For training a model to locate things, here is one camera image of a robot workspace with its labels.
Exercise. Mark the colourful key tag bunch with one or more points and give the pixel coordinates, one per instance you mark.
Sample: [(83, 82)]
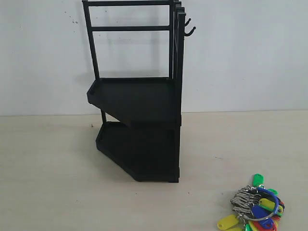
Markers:
[(255, 208)]

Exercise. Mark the black two-tier metal rack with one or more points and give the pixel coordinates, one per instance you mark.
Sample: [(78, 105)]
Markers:
[(141, 115)]

